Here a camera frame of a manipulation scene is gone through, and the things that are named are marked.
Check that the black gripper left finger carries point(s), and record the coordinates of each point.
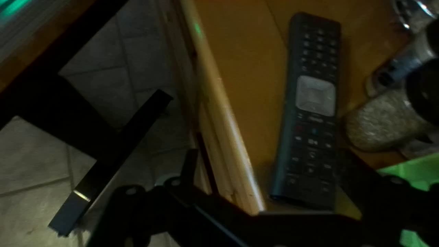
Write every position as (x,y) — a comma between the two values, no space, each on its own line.
(178,208)

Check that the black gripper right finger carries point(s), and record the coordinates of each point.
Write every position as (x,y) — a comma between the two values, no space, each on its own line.
(389,205)

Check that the black remote control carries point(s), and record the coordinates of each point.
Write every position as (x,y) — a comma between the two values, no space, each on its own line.
(305,161)

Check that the wooden dresser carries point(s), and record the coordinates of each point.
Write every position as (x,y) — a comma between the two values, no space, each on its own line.
(283,91)

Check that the black stand frame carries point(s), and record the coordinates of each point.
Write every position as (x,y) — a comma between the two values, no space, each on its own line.
(42,96)

